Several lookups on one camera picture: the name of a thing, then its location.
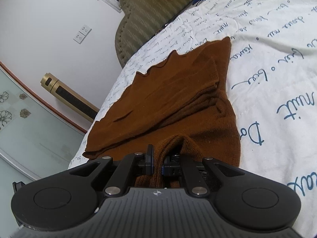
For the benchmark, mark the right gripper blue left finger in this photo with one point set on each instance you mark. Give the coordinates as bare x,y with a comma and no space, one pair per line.
149,160

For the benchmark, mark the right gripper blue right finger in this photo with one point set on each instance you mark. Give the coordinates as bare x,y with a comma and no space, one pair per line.
171,165

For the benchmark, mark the brown knit sweater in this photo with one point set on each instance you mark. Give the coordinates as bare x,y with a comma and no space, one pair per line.
179,106

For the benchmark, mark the frosted glass wardrobe door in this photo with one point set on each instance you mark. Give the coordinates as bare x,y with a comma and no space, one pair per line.
35,144

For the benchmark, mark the gold tower fan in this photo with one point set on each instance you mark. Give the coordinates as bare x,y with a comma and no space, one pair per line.
69,97

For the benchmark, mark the olive upholstered headboard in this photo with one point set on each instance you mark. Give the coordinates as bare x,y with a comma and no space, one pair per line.
142,20

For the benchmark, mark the white script-print bed quilt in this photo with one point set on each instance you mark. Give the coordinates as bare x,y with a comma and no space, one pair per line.
271,85

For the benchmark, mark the white wall socket pair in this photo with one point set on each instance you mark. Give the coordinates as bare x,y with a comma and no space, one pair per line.
81,34

